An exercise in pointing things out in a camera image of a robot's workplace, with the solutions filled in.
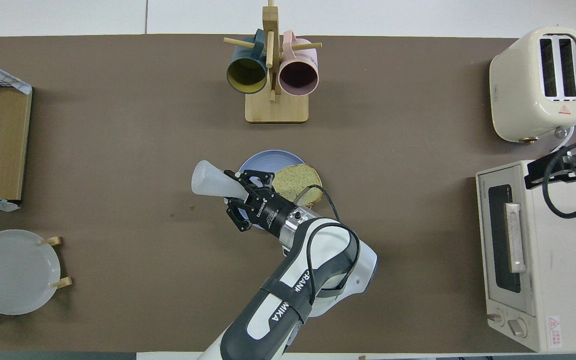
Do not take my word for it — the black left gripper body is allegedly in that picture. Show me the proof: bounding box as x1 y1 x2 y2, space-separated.
248 192 300 237

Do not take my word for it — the seasoning bottle navy cap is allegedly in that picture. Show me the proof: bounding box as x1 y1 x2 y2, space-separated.
191 160 250 201

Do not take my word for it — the slice of bread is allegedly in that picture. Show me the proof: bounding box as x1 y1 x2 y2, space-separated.
271 164 324 208

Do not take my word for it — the blue round plate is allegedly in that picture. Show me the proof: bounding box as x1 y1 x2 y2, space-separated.
237 149 319 231

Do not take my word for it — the wooden plate rack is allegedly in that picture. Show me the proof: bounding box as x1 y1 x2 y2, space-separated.
0 236 73 316

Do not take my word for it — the pale grey plate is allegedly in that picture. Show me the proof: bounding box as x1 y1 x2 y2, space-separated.
0 229 62 316

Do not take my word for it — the wooden mug tree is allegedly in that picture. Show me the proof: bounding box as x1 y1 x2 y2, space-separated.
223 0 323 124

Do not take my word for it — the cream two-slot toaster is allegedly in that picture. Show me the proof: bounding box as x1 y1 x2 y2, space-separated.
489 27 576 146

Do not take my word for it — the white toaster oven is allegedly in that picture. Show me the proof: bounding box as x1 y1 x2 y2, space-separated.
475 160 576 353

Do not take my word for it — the dark teal mug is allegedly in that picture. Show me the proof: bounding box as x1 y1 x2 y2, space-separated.
226 28 269 95

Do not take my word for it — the pink ribbed mug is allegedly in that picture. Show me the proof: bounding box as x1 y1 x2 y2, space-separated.
278 30 320 97

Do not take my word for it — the brown table mat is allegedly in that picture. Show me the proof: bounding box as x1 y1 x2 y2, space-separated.
0 34 576 354

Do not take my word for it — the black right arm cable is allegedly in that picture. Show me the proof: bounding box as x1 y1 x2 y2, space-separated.
542 140 576 220

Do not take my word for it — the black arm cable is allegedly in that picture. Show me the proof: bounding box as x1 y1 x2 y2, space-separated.
542 140 576 220
295 185 362 307

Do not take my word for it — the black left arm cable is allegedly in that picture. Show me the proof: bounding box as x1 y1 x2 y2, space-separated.
295 185 362 307

